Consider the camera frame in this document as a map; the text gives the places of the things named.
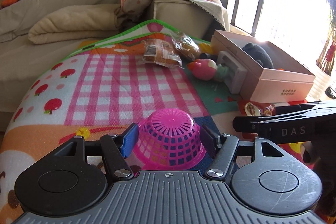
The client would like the pink cardboard box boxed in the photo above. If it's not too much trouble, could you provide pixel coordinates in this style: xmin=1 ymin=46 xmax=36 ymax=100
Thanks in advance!
xmin=211 ymin=30 xmax=315 ymax=103

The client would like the red snack packet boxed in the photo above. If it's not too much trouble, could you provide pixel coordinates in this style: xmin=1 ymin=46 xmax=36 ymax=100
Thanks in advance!
xmin=238 ymin=100 xmax=307 ymax=116

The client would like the pink plastic strainer basket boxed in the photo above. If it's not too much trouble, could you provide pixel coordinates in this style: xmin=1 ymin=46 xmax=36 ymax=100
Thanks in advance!
xmin=133 ymin=108 xmax=206 ymax=170

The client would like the white battery charger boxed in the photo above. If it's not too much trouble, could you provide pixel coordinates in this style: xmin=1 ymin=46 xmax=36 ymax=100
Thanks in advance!
xmin=214 ymin=51 xmax=247 ymax=94

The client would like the black plush toy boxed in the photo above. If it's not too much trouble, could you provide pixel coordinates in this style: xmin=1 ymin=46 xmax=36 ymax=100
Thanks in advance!
xmin=242 ymin=43 xmax=274 ymax=69

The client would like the pink and green toy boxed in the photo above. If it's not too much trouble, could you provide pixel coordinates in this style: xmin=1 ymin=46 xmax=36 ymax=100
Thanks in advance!
xmin=187 ymin=59 xmax=229 ymax=82

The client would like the packaged bread with barcode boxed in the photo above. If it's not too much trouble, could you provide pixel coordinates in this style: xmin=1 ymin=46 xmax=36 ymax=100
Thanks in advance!
xmin=139 ymin=39 xmax=182 ymax=68

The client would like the brown gloved right hand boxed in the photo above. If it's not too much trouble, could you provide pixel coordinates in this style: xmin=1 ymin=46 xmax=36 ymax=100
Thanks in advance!
xmin=301 ymin=136 xmax=335 ymax=217

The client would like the colourful play mat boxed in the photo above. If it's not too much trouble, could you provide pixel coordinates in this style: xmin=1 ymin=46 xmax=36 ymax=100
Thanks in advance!
xmin=0 ymin=19 xmax=336 ymax=224

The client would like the potted palm plant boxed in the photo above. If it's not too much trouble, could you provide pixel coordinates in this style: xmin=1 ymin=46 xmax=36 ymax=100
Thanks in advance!
xmin=310 ymin=0 xmax=336 ymax=76

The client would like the black small toy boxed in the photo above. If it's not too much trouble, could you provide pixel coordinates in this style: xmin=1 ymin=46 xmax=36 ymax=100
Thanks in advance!
xmin=199 ymin=53 xmax=218 ymax=62

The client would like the beige sofa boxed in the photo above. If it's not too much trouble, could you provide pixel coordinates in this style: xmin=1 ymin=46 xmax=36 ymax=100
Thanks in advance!
xmin=0 ymin=0 xmax=227 ymax=113

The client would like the beige folded blanket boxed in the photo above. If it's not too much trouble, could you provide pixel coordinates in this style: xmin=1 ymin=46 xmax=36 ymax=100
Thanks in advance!
xmin=28 ymin=4 xmax=125 ymax=45

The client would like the orange plush toy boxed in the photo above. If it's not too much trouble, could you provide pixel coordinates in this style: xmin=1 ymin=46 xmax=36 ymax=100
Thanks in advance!
xmin=1 ymin=0 xmax=19 ymax=7

